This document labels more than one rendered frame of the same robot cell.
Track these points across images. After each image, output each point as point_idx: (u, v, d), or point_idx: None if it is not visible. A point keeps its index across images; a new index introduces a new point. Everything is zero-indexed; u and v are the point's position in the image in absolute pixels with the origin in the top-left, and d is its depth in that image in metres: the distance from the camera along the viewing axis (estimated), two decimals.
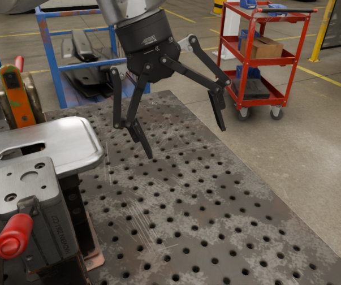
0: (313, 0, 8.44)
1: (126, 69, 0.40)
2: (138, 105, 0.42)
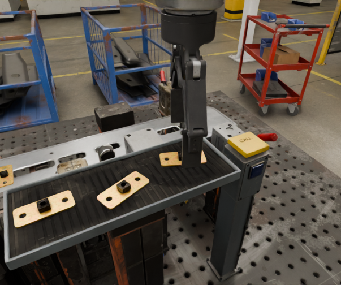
0: (316, 4, 8.88)
1: None
2: None
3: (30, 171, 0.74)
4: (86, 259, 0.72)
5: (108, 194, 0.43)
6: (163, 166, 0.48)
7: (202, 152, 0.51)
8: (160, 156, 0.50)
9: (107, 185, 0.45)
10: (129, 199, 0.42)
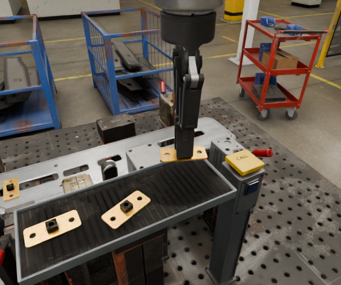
0: (316, 6, 8.91)
1: (195, 68, 0.36)
2: None
3: (35, 183, 0.77)
4: (90, 269, 0.74)
5: (112, 214, 0.45)
6: (163, 162, 0.48)
7: (203, 149, 0.51)
8: (160, 151, 0.50)
9: (111, 204, 0.47)
10: (132, 219, 0.45)
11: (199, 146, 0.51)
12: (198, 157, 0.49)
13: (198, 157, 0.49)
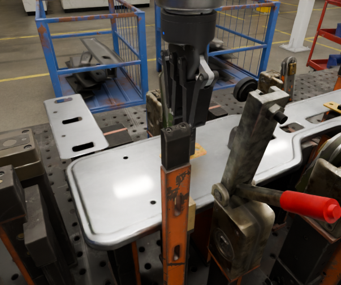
0: None
1: (204, 67, 0.37)
2: None
3: None
4: None
5: None
6: None
7: (198, 145, 0.52)
8: (161, 156, 0.49)
9: None
10: None
11: None
12: (199, 154, 0.49)
13: (199, 154, 0.49)
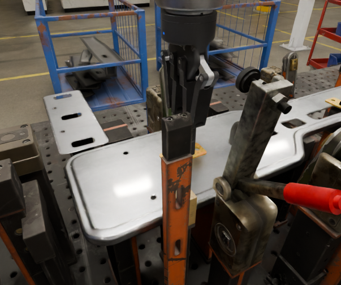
0: None
1: (204, 67, 0.37)
2: None
3: None
4: None
5: None
6: None
7: (198, 145, 0.52)
8: (161, 156, 0.49)
9: None
10: None
11: None
12: (199, 154, 0.49)
13: (199, 154, 0.49)
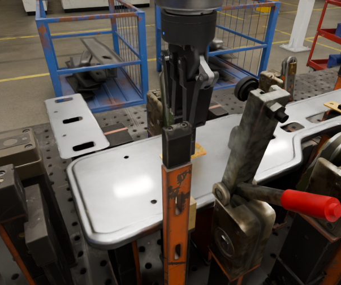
0: None
1: (204, 67, 0.37)
2: None
3: None
4: None
5: None
6: None
7: (198, 145, 0.52)
8: (161, 156, 0.49)
9: None
10: None
11: None
12: (199, 154, 0.49)
13: (199, 154, 0.49)
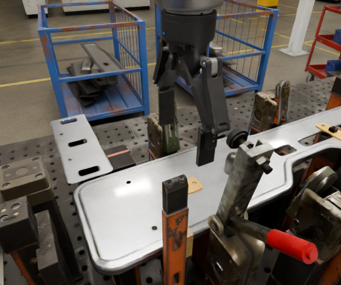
0: None
1: None
2: None
3: (340, 129, 0.76)
4: None
5: None
6: None
7: (195, 179, 0.57)
8: (162, 191, 0.54)
9: None
10: None
11: (191, 177, 0.57)
12: (196, 189, 0.55)
13: (197, 189, 0.55)
